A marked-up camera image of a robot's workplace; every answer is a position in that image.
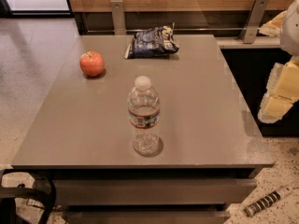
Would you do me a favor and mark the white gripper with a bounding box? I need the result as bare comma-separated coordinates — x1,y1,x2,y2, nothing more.
258,0,299,123

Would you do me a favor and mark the clear plastic water bottle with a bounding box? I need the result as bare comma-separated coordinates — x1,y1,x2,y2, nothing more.
127,76,160,157

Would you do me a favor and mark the blue chip bag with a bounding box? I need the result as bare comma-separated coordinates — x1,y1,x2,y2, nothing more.
124,25,179,59

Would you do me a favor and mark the red apple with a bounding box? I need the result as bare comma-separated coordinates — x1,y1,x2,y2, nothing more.
79,51,105,77

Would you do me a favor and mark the grey table drawer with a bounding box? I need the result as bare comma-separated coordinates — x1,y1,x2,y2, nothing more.
54,179,256,206

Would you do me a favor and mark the black chair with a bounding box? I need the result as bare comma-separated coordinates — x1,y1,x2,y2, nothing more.
0,169,56,224

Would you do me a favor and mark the right metal bracket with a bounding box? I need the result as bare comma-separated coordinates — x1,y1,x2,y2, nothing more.
240,0,269,44

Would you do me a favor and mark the metal bracket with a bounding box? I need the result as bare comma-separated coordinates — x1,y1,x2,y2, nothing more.
240,0,269,44
110,0,126,35

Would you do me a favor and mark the left metal bracket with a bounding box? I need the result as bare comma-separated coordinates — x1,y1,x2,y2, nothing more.
110,0,126,35

